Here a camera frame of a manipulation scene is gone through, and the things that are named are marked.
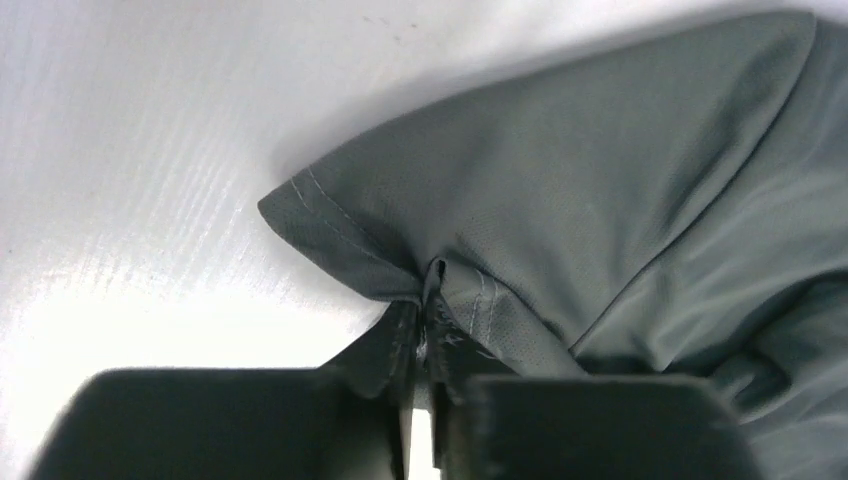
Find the grey t-shirt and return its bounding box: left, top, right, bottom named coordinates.
left=258, top=11, right=847, bottom=479

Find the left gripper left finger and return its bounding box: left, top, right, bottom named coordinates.
left=31, top=302, right=419, bottom=479

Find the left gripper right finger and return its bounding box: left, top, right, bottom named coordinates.
left=423, top=298, right=763, bottom=480

